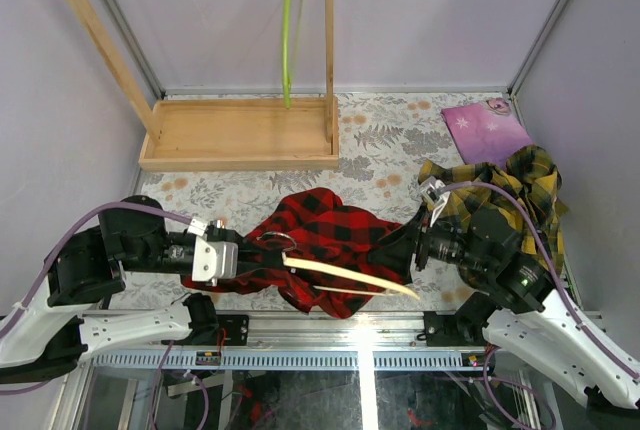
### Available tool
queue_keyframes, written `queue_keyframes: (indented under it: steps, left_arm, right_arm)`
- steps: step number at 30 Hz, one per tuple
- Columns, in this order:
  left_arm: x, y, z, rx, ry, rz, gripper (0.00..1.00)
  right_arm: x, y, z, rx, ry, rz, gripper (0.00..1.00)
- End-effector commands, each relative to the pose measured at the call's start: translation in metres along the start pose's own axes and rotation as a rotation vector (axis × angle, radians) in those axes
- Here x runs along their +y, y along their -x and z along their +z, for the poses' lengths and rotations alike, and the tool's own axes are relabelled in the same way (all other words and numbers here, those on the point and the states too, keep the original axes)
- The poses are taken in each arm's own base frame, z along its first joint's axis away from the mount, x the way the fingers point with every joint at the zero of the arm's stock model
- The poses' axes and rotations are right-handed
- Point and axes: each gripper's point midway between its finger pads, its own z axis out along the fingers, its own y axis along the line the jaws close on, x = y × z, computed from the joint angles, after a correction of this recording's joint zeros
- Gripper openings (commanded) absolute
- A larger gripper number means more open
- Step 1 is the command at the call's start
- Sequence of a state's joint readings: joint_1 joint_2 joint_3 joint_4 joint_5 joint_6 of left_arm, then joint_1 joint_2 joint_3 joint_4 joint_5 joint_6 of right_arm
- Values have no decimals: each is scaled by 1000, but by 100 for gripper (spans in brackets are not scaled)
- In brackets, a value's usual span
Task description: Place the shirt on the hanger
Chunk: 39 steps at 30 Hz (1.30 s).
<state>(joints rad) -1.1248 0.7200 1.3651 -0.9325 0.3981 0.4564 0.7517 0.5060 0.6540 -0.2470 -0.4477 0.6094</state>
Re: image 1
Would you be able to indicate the aluminium front rail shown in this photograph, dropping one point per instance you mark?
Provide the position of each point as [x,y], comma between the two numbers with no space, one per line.
[360,330]

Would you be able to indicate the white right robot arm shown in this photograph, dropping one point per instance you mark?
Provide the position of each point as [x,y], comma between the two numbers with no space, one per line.
[516,306]

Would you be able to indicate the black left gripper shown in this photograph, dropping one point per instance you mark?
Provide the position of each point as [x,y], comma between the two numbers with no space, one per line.
[245,256]

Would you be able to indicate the purple folded cloth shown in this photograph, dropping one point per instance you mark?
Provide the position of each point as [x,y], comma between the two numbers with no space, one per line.
[486,131]

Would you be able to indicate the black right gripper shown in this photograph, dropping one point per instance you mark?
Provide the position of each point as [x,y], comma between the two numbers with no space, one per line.
[395,251]

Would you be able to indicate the cream wooden hanger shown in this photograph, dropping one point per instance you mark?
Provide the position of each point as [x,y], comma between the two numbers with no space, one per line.
[295,264]

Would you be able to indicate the yellow black plaid shirt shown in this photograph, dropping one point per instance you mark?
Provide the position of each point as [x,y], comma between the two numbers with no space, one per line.
[531,177]

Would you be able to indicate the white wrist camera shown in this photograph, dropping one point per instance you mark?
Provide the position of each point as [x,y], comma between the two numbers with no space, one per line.
[215,253]
[433,193]

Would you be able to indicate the red black plaid shirt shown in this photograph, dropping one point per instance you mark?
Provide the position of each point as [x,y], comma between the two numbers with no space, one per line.
[327,231]

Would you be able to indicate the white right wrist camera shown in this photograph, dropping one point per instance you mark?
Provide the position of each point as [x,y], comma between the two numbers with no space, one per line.
[433,193]

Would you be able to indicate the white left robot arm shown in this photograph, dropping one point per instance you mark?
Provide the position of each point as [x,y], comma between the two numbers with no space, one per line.
[49,332]

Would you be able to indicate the perforated cable duct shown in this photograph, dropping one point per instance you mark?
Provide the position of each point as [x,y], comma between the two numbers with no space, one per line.
[338,360]

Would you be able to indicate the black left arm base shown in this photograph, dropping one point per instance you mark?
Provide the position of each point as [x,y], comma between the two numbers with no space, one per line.
[227,330]

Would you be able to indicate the floral table mat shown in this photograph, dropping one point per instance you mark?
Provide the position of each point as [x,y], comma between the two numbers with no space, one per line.
[384,141]

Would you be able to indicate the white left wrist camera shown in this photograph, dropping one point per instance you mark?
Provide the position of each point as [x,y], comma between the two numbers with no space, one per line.
[215,253]

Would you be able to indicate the green hanger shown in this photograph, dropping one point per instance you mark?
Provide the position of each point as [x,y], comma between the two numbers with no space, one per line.
[289,47]

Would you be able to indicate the wooden clothes rack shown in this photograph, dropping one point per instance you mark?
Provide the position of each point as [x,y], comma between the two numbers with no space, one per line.
[219,134]

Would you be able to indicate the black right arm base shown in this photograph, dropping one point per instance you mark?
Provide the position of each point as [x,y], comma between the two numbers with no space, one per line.
[462,328]

